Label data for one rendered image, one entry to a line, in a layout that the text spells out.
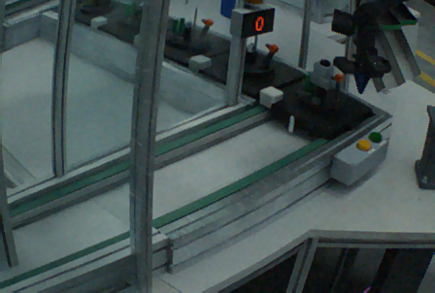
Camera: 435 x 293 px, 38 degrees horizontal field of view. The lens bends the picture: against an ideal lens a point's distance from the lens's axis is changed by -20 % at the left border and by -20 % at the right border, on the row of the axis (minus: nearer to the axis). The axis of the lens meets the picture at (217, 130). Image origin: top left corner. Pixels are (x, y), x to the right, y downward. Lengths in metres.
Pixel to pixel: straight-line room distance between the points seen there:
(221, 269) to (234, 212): 0.13
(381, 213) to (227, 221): 0.45
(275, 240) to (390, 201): 0.38
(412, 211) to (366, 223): 0.17
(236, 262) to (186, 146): 0.37
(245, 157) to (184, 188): 0.21
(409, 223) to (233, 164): 0.51
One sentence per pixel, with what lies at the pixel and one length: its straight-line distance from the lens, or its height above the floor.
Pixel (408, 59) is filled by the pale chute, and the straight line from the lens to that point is 2.37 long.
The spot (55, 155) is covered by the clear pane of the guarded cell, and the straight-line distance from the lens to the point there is 1.08.
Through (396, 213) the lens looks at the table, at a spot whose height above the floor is 0.86.
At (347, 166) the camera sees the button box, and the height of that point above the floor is 0.95.
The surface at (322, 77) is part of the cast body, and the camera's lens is 1.97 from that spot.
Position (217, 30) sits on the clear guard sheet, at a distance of 1.82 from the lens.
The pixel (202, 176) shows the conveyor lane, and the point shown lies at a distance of 1.73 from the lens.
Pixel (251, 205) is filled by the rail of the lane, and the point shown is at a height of 0.95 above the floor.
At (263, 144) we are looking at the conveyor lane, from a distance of 1.89.
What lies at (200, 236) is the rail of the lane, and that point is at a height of 0.93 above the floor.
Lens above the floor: 1.81
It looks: 28 degrees down
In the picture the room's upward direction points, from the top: 6 degrees clockwise
